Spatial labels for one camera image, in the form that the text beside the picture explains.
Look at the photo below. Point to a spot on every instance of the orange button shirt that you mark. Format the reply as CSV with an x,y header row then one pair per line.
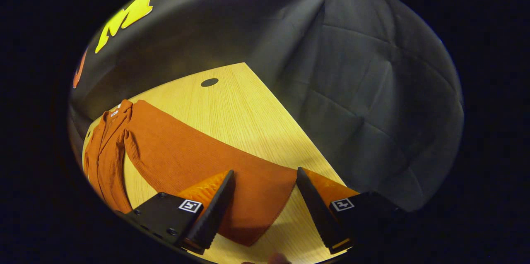
x,y
186,156

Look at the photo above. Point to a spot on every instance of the black backdrop cloth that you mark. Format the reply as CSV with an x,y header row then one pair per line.
x,y
352,90

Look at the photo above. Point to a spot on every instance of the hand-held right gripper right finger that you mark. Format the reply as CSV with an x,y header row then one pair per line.
x,y
316,214

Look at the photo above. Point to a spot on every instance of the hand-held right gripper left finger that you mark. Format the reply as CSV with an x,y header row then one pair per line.
x,y
215,214

